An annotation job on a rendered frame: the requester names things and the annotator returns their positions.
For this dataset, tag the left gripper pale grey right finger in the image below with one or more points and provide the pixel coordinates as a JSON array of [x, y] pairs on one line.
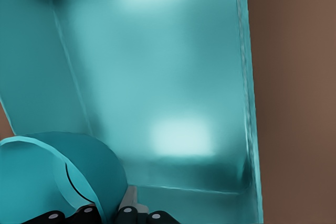
[[128, 213]]

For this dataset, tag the left gripper pale grey left finger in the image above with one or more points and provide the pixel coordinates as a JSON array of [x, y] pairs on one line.
[[84, 214]]

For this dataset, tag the teal cup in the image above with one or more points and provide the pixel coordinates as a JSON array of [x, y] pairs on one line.
[[26, 176]]

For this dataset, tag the teal plastic box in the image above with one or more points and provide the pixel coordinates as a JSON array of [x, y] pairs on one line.
[[162, 72]]

